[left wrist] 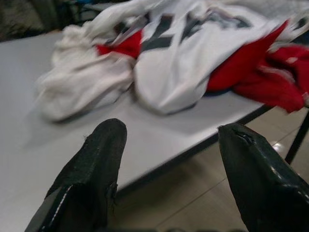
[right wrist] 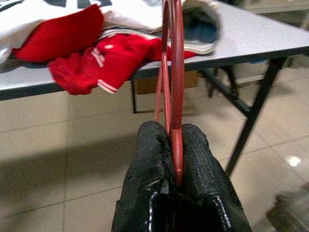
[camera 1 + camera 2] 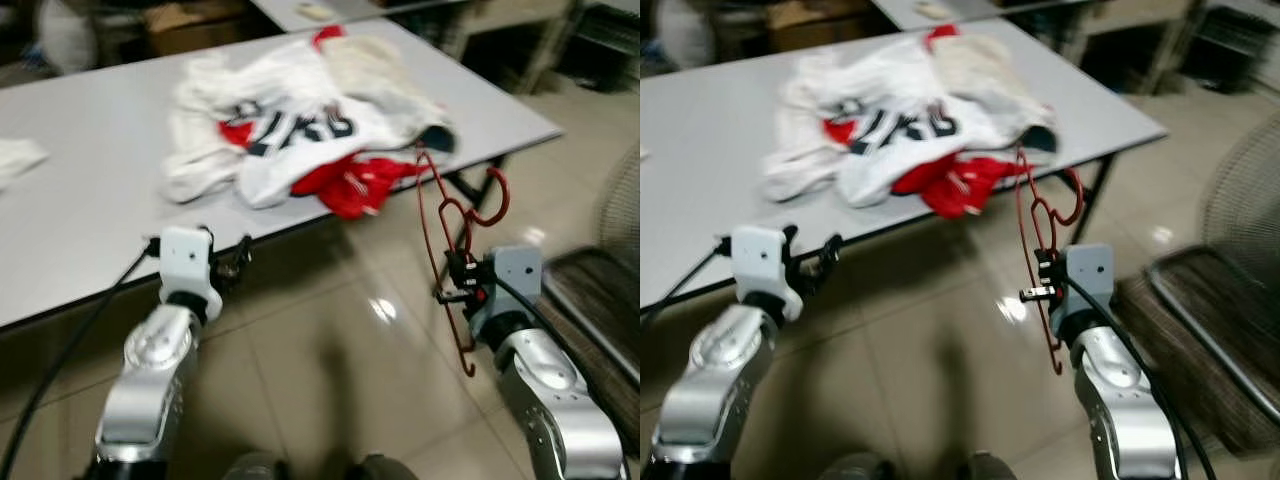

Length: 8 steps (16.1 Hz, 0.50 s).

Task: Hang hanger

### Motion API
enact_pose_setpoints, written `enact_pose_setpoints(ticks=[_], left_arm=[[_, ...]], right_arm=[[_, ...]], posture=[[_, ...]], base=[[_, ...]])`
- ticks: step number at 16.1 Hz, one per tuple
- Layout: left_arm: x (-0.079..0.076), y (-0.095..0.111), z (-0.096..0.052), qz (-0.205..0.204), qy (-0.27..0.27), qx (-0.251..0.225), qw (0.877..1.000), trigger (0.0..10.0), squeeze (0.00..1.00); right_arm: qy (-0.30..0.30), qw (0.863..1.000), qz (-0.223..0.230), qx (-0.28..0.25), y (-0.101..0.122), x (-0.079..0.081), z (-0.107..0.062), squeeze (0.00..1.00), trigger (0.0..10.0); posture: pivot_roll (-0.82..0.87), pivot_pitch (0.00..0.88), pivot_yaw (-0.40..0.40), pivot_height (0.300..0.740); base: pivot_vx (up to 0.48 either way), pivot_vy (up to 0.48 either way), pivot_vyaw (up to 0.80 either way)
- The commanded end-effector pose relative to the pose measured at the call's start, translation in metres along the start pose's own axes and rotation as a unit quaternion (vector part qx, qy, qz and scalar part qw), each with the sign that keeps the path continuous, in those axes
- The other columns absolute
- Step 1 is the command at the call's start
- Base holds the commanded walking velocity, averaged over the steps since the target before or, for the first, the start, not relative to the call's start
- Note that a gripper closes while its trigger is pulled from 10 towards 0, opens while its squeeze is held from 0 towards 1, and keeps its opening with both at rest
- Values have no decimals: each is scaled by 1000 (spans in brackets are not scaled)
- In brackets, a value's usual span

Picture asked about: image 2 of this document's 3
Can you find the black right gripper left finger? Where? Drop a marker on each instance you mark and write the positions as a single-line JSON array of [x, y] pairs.
[[144, 169]]

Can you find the red sports jersey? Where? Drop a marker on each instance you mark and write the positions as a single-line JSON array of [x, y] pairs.
[[84, 70]]

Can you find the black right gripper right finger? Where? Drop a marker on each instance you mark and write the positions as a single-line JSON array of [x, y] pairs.
[[205, 174]]

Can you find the red plastic hanger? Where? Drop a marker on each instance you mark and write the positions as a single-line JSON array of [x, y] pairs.
[[177, 96]]

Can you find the white garment striped blue collar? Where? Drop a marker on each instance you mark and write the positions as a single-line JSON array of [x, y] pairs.
[[202, 29]]

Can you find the brown cardboard box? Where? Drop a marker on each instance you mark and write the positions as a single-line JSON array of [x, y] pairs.
[[188, 82]]

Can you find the grey folding table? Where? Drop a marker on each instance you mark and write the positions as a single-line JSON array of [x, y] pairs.
[[257, 108]]

